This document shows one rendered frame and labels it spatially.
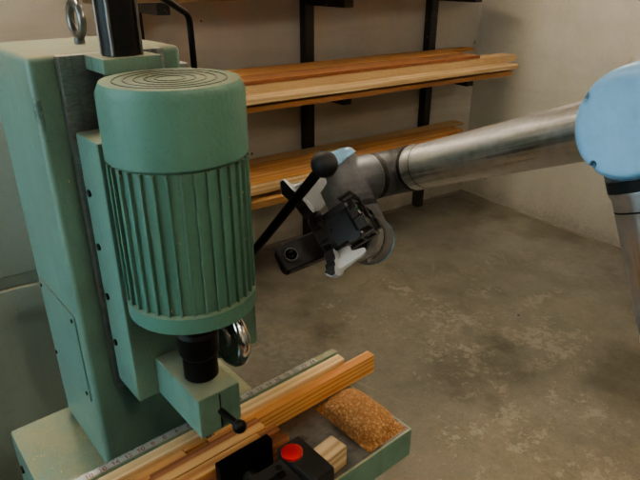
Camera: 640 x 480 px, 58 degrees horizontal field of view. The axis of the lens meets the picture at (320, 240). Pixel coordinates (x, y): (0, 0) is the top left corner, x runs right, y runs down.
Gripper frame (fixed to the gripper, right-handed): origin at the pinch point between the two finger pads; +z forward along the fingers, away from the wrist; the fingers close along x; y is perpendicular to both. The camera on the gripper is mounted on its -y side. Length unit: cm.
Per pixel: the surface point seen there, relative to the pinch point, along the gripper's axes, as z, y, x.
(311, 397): -27.9, -20.4, 20.1
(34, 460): -16, -70, 6
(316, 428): -24.7, -21.0, 25.0
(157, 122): 20.6, -3.1, -13.1
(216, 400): -3.6, -24.3, 13.8
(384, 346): -202, -43, 16
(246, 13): -203, -20, -173
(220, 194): 12.3, -3.5, -5.6
